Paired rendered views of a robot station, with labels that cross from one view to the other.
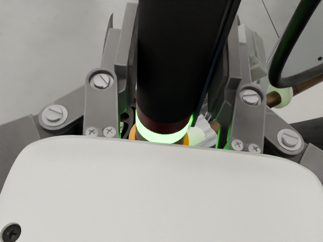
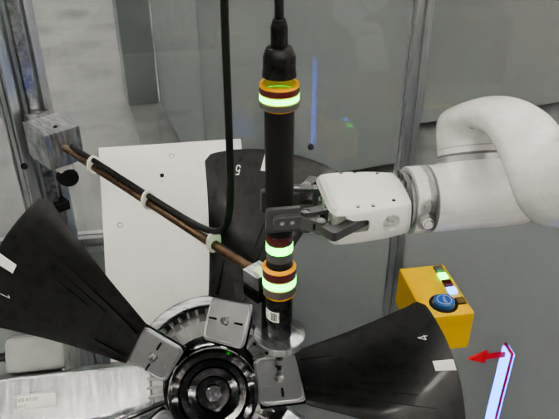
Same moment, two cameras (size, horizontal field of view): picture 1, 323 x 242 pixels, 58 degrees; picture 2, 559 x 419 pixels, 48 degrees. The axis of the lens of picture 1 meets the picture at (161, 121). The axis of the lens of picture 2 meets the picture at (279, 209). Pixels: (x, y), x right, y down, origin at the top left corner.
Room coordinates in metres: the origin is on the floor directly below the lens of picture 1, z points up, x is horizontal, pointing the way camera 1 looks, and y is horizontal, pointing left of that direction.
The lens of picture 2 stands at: (0.16, 0.64, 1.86)
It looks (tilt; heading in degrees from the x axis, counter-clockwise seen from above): 31 degrees down; 265
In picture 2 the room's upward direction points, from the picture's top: straight up
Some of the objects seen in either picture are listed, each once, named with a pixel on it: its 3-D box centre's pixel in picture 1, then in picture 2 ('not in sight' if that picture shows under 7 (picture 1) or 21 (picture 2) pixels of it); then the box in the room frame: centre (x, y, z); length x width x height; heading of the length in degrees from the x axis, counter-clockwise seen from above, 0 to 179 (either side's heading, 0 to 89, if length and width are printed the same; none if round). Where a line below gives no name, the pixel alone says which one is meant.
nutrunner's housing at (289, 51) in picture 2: not in sight; (279, 212); (0.10, 0.00, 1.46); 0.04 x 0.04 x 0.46
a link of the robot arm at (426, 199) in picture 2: not in sight; (415, 200); (-0.07, -0.01, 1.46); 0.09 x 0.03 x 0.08; 94
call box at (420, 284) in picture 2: not in sight; (432, 308); (-0.24, -0.32, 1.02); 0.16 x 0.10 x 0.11; 94
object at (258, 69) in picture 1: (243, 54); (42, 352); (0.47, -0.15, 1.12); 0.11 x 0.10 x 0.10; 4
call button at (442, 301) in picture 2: not in sight; (443, 302); (-0.25, -0.27, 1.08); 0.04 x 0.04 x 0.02
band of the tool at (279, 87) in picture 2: not in sight; (279, 96); (0.10, 0.00, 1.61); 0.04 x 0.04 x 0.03
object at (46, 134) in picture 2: not in sight; (51, 140); (0.49, -0.49, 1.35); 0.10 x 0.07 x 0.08; 129
